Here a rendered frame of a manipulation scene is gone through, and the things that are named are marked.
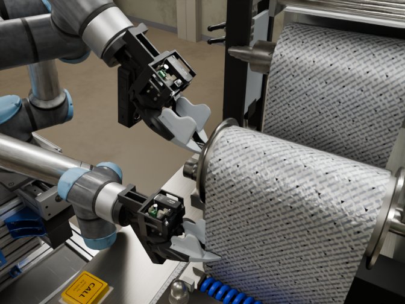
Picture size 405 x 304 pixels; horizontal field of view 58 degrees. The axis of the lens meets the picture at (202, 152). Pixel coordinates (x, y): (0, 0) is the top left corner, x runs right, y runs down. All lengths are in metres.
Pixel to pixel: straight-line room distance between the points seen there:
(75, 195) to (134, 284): 0.25
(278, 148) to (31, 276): 1.51
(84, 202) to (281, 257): 0.39
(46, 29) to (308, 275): 0.57
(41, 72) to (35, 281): 0.99
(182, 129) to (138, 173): 2.01
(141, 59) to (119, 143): 2.35
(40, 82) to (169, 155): 1.61
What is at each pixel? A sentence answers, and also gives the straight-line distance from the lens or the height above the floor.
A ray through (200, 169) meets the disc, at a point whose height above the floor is 1.28.
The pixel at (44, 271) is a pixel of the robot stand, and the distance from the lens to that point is 1.87.
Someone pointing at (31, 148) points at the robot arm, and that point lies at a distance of 0.92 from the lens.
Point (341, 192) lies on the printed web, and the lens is 0.50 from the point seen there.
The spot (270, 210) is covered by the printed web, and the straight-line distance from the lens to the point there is 0.53.
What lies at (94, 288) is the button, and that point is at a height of 0.92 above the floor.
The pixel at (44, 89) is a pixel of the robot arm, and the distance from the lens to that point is 1.26.
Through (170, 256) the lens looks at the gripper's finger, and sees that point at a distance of 0.66.
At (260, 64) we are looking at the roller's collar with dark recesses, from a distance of 0.75.
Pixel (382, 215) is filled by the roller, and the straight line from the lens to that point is 0.51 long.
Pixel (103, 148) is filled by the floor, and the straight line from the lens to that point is 2.86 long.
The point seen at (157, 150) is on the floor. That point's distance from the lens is 2.76.
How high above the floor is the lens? 1.62
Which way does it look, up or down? 36 degrees down
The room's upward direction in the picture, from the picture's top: straight up
